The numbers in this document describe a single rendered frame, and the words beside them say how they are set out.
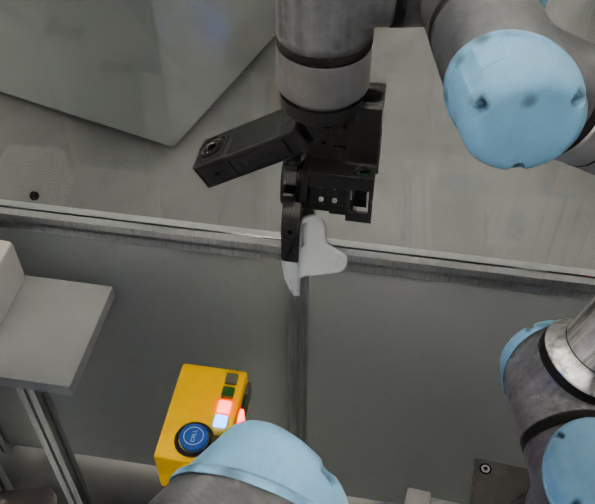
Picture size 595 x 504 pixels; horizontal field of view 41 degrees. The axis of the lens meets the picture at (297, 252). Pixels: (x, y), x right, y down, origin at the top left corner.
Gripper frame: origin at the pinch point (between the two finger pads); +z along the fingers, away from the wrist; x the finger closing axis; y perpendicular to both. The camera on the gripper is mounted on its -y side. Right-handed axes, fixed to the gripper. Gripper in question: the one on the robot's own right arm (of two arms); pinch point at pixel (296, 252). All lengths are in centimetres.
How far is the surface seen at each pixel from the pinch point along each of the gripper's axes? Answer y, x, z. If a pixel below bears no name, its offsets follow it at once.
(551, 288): 39, 45, 50
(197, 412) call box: -15.1, 4.3, 40.8
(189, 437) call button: -15.0, -0.4, 39.8
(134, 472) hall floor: -54, 45, 148
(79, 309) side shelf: -49, 35, 62
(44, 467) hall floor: -79, 42, 148
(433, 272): 18, 46, 50
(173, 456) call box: -16.6, -3.1, 40.8
